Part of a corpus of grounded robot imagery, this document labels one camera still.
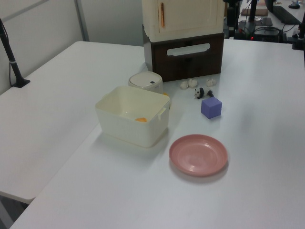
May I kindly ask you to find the black background stand pole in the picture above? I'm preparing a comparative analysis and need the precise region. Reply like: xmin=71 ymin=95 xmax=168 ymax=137
xmin=248 ymin=0 xmax=259 ymax=22
xmin=224 ymin=0 xmax=240 ymax=27

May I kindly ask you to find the black clamped camera pole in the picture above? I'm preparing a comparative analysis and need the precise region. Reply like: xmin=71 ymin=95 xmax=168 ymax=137
xmin=0 ymin=18 xmax=31 ymax=88

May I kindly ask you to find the cream open storage bin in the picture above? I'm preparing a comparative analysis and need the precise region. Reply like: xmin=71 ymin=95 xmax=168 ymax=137
xmin=94 ymin=85 xmax=172 ymax=149

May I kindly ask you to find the white round trash can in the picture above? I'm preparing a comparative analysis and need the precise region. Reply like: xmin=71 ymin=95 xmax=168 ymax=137
xmin=128 ymin=72 xmax=165 ymax=94

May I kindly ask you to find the black table clamp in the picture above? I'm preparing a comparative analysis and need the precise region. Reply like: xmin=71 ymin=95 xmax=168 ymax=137
xmin=291 ymin=22 xmax=305 ymax=51

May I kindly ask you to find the pink plate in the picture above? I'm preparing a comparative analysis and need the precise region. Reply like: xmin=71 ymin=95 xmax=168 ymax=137
xmin=168 ymin=134 xmax=229 ymax=178

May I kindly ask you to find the cream storage box with handles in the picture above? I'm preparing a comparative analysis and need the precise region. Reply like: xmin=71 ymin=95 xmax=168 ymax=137
xmin=142 ymin=0 xmax=225 ymax=42

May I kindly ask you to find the black electronics box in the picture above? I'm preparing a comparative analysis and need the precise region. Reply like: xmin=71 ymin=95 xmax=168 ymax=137
xmin=234 ymin=20 xmax=283 ymax=42

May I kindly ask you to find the purple cube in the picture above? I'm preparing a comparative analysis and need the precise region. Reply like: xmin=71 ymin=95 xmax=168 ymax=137
xmin=201 ymin=96 xmax=223 ymax=120

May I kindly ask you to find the dark brown wooden drawer box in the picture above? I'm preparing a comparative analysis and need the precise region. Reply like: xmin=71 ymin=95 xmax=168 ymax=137
xmin=142 ymin=23 xmax=225 ymax=83

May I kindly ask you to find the panda figurine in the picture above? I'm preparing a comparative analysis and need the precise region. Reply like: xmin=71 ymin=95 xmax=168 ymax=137
xmin=193 ymin=87 xmax=214 ymax=101

